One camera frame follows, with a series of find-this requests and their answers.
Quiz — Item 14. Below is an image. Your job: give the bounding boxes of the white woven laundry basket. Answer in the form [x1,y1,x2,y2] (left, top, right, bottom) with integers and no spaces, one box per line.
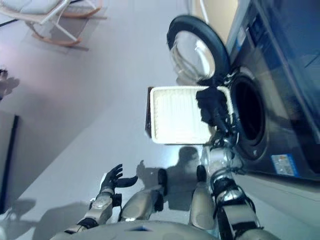
[149,85,237,146]

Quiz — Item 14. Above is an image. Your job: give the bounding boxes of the robot right leg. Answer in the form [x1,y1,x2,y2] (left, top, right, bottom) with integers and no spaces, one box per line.
[188,164,218,231]

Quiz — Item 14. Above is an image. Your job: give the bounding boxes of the blue energy label sticker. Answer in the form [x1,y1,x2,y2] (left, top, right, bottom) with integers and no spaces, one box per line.
[271,154,296,176]

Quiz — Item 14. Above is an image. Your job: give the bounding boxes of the plain black garment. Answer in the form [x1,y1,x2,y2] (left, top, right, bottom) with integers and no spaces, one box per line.
[195,86,227,126]

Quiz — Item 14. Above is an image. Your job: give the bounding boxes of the grey seat cushion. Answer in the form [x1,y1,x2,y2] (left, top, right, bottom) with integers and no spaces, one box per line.
[19,0,63,13]

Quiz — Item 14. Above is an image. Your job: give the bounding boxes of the black edged grey panel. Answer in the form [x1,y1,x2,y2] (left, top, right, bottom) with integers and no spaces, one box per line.
[0,111,20,213]

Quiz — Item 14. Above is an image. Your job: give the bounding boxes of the robot right black hand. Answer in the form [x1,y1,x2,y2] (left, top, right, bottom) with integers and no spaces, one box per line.
[212,107,238,134]

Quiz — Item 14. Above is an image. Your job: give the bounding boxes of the round glass washer door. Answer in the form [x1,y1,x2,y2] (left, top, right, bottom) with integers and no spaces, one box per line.
[166,15,232,85]

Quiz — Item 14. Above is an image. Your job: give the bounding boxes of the dark grey washing machine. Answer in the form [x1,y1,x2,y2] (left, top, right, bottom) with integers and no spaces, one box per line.
[224,0,320,178]

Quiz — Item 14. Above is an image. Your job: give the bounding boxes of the robot left black hand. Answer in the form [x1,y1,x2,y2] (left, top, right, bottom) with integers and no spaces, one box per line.
[101,163,139,193]

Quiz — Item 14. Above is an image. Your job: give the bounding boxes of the robot grey torso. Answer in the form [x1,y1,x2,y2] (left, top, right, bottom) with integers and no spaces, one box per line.
[51,219,276,240]

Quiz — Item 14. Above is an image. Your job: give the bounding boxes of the white rocking chair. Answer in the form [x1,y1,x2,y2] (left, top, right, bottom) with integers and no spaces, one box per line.
[0,0,108,51]

